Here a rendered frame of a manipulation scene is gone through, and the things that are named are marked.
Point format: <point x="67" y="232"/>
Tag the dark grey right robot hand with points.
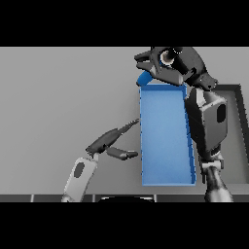
<point x="181" y="66"/>

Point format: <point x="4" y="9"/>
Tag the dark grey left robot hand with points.
<point x="108" y="141"/>

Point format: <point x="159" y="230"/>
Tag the blue pipe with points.
<point x="145" y="78"/>

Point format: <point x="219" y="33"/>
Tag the blue bin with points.
<point x="165" y="136"/>

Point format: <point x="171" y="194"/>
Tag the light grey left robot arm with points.
<point x="78" y="180"/>

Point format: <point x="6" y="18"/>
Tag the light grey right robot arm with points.
<point x="207" y="129"/>

